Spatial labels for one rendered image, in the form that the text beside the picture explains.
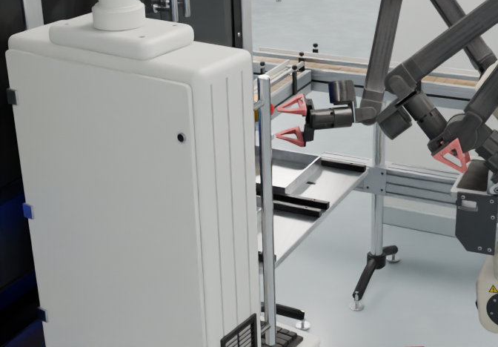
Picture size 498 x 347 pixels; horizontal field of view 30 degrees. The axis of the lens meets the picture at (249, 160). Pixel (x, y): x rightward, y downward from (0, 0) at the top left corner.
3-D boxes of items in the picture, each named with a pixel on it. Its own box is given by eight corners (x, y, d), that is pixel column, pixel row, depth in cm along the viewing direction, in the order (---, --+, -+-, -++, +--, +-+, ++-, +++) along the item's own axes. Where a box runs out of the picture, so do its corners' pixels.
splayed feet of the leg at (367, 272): (344, 309, 376) (344, 279, 371) (387, 255, 417) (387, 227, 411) (363, 314, 372) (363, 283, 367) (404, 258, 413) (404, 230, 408)
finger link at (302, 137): (273, 113, 252) (307, 110, 253) (273, 133, 257) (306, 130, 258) (278, 130, 247) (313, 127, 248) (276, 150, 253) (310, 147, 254)
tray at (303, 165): (184, 179, 283) (183, 169, 281) (225, 150, 304) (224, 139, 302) (285, 198, 268) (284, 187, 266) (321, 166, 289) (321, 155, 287)
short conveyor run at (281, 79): (232, 153, 311) (230, 109, 305) (192, 146, 318) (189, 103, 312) (315, 93, 367) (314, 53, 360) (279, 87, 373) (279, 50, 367)
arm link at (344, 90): (377, 119, 246) (375, 121, 255) (373, 75, 247) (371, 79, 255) (332, 123, 247) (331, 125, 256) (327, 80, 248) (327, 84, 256)
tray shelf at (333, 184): (110, 239, 252) (109, 233, 251) (233, 150, 308) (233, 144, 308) (268, 276, 231) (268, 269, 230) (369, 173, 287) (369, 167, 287)
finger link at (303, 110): (275, 94, 247) (310, 91, 248) (273, 114, 252) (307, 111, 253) (279, 111, 242) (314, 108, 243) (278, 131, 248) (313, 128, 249)
